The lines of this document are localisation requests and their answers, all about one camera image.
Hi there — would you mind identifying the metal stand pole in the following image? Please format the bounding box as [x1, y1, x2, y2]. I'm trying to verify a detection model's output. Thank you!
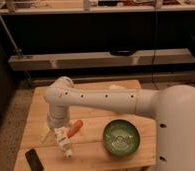
[0, 14, 33, 88]

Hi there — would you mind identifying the black cable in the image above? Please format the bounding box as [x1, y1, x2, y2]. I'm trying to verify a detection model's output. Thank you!
[150, 0, 160, 90]

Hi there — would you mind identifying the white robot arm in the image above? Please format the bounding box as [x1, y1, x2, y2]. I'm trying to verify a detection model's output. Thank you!
[44, 77, 195, 171]

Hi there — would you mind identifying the black round object on shelf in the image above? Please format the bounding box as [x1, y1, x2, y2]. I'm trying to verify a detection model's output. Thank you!
[109, 50, 137, 56]

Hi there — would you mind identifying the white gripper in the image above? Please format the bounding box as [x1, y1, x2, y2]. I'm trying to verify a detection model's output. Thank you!
[41, 108, 70, 143]

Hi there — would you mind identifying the orange carrot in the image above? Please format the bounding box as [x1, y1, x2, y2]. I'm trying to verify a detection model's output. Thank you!
[67, 120, 83, 138]

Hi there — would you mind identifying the black phone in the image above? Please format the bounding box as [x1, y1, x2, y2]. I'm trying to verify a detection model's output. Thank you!
[25, 149, 44, 171]

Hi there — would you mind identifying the white plastic bottle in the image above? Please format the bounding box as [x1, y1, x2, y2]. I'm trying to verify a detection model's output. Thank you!
[54, 128, 72, 158]

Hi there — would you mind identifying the green bowl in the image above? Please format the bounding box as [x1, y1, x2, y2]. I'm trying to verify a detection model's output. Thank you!
[103, 119, 140, 157]

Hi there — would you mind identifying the wooden low shelf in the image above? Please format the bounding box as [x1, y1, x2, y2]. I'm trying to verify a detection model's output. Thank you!
[8, 49, 195, 71]

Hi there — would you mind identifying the upper shelf board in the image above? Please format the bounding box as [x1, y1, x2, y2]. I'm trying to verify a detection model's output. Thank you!
[0, 0, 195, 14]

